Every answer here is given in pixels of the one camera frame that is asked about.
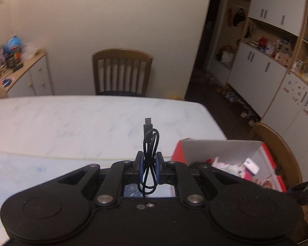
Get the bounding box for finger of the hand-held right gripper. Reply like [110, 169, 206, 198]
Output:
[287, 178, 308, 194]

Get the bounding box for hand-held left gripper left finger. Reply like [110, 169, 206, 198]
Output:
[58, 151, 144, 207]

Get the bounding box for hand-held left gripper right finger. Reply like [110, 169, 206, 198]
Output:
[155, 151, 242, 207]

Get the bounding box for black usb cable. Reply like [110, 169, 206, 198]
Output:
[137, 117, 162, 198]

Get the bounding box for red and white cardboard box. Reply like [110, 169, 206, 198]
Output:
[171, 138, 288, 192]

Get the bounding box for wooden chair with curved back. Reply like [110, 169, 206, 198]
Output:
[249, 122, 303, 192]

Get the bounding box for blue and white carton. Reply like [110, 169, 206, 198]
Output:
[242, 157, 260, 175]

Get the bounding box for white and pink plastic packet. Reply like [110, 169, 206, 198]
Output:
[210, 157, 247, 178]

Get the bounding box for pair of dark-trimmed sneakers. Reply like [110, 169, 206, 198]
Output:
[240, 110, 258, 127]

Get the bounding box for pair of white sneakers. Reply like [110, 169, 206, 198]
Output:
[224, 92, 239, 103]

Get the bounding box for wooden slat-back chair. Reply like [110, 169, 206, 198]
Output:
[92, 48, 154, 98]

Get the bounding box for white and red bag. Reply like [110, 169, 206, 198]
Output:
[216, 45, 234, 64]

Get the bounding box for white and wood sideboard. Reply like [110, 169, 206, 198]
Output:
[0, 49, 54, 99]

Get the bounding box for countertop clutter of bottles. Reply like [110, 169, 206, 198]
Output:
[246, 36, 293, 64]

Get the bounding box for clear plastic bag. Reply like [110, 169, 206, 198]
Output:
[22, 43, 39, 59]

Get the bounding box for pile of small toys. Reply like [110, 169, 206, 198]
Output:
[0, 46, 23, 80]

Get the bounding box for dark hanging bags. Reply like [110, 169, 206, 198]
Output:
[227, 8, 247, 27]

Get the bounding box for blue round toy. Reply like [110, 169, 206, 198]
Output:
[4, 36, 23, 54]

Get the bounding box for white wall cabinet unit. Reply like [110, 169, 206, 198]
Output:
[210, 0, 308, 164]

